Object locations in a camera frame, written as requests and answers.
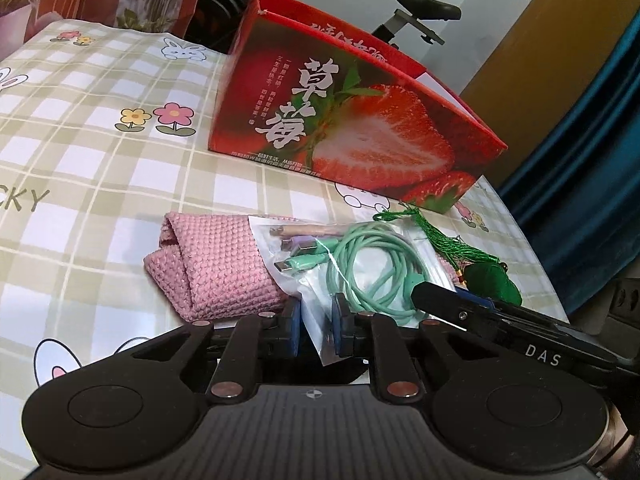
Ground grey power strip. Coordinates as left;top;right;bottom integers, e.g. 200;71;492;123
602;276;640;335

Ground mint green charging cable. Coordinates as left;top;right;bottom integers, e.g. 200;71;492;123
273;222;437;327

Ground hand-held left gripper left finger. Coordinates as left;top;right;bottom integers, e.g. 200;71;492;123
127;300;306;407

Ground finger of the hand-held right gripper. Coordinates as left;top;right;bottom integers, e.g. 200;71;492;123
411;282;507;334

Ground teal curtain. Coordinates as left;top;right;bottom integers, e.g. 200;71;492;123
492;22;640;323

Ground green tassel ornament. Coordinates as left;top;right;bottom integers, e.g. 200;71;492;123
372;202;524;309

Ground wooden door panel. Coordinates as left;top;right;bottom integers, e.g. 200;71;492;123
459;0;635;108

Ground red strawberry print cardboard box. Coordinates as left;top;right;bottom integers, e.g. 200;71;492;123
207;0;509;217

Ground bagged green charging cable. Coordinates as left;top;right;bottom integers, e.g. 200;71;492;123
247;214;459;367

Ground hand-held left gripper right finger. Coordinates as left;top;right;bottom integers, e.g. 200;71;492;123
330;292;483;406

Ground black exercise bike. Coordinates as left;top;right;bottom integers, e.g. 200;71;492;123
185;0;462;57

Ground green checked bunny tablecloth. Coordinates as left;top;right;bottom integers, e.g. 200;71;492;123
0;19;571;413

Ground pink knitted cloth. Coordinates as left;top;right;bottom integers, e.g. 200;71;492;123
143;211;302;322

